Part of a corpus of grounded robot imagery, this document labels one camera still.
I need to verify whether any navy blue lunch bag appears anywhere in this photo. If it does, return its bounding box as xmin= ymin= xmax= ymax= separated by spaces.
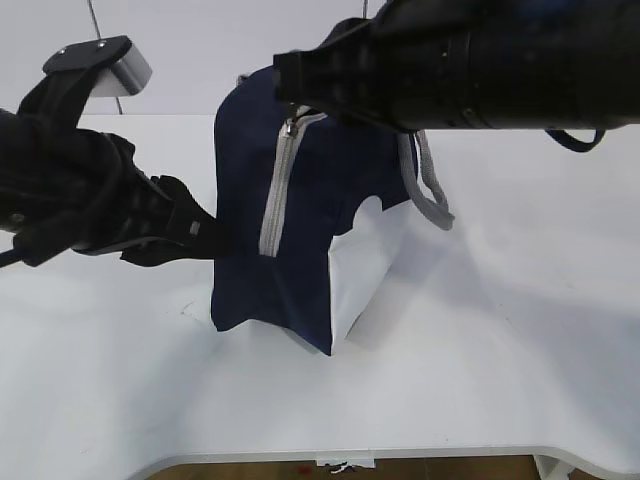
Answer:
xmin=211 ymin=66 xmax=453 ymax=355

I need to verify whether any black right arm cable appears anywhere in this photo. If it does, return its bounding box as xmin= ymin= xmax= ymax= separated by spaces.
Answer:
xmin=544 ymin=128 xmax=606 ymax=152

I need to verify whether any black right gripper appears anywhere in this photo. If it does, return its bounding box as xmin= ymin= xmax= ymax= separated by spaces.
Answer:
xmin=273 ymin=17 xmax=415 ymax=133

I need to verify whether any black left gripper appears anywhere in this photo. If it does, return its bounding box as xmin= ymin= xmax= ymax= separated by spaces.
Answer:
xmin=14 ymin=132 xmax=232 ymax=266

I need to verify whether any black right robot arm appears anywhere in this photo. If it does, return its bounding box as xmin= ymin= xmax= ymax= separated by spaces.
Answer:
xmin=273 ymin=1 xmax=639 ymax=132

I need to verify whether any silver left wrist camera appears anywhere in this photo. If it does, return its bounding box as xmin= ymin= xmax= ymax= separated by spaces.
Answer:
xmin=42 ymin=35 xmax=152 ymax=98

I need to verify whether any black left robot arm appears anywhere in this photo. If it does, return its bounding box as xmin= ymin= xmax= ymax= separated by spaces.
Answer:
xmin=1 ymin=70 xmax=233 ymax=267

